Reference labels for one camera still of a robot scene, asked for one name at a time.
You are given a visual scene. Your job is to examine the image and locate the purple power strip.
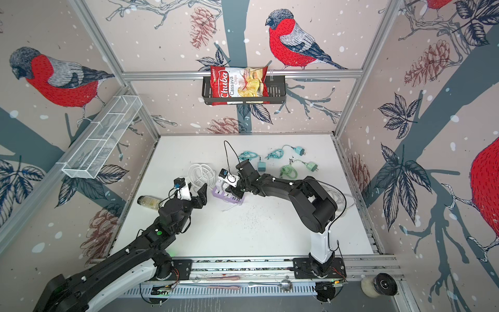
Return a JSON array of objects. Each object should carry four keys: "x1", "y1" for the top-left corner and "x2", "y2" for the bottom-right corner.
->
[{"x1": 212, "y1": 188, "x2": 244, "y2": 205}]

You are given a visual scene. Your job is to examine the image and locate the teal charger with cable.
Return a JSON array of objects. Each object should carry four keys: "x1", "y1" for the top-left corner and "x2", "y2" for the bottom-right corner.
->
[{"x1": 238, "y1": 151, "x2": 266, "y2": 172}]

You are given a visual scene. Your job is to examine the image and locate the teal charger round plug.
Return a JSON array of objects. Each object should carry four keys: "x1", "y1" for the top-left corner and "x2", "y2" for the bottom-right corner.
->
[{"x1": 264, "y1": 144, "x2": 305, "y2": 160}]

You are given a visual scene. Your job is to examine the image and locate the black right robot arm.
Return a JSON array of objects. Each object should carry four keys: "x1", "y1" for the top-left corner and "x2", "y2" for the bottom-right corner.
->
[{"x1": 217, "y1": 160, "x2": 344, "y2": 279}]

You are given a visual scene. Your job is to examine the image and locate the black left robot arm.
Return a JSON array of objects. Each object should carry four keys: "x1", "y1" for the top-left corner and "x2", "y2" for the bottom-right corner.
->
[{"x1": 34, "y1": 184, "x2": 208, "y2": 311}]

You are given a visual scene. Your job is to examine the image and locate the small glass jar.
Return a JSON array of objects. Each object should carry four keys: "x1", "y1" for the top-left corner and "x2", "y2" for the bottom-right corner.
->
[{"x1": 137, "y1": 196, "x2": 161, "y2": 211}]

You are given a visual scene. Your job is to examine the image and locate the red chips bag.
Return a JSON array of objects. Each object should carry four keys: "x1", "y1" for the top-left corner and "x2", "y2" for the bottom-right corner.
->
[{"x1": 210, "y1": 66, "x2": 268, "y2": 105}]

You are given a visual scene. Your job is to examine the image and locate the metal spoon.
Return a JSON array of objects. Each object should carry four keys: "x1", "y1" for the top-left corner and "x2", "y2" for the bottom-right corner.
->
[{"x1": 248, "y1": 278, "x2": 293, "y2": 292}]

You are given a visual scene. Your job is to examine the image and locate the white mesh shelf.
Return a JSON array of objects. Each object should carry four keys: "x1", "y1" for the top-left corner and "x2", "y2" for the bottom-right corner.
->
[{"x1": 62, "y1": 95, "x2": 142, "y2": 179}]

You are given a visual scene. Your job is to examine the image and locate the tape roll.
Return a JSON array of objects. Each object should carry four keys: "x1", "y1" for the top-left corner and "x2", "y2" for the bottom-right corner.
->
[{"x1": 361, "y1": 273, "x2": 398, "y2": 298}]

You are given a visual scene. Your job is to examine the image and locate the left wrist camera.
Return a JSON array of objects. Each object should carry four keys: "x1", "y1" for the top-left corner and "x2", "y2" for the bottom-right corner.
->
[{"x1": 174, "y1": 178, "x2": 192, "y2": 201}]

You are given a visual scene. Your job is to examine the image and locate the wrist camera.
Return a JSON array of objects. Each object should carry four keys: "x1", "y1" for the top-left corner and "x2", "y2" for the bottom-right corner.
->
[
  {"x1": 218, "y1": 169, "x2": 240, "y2": 187},
  {"x1": 174, "y1": 178, "x2": 192, "y2": 201}
]

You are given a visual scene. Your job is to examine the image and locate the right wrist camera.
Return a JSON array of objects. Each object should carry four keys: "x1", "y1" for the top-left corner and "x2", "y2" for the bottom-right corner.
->
[{"x1": 218, "y1": 169, "x2": 240, "y2": 187}]

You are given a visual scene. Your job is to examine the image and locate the white power strip cord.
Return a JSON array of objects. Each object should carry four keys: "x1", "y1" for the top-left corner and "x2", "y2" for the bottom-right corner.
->
[{"x1": 188, "y1": 162, "x2": 217, "y2": 189}]

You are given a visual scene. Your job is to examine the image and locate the green charger with cable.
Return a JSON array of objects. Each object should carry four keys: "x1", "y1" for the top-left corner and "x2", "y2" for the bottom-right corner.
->
[{"x1": 279, "y1": 159, "x2": 318, "y2": 180}]

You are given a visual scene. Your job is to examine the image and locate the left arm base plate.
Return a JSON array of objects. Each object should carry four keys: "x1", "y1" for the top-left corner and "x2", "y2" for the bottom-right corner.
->
[{"x1": 154, "y1": 259, "x2": 193, "y2": 282}]

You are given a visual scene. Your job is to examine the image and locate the black wire basket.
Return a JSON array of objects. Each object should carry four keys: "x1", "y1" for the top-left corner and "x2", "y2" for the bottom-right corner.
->
[{"x1": 201, "y1": 75, "x2": 287, "y2": 105}]

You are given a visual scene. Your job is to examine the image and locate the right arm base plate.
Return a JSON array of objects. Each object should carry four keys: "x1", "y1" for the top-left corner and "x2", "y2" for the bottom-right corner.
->
[{"x1": 292, "y1": 257, "x2": 347, "y2": 280}]

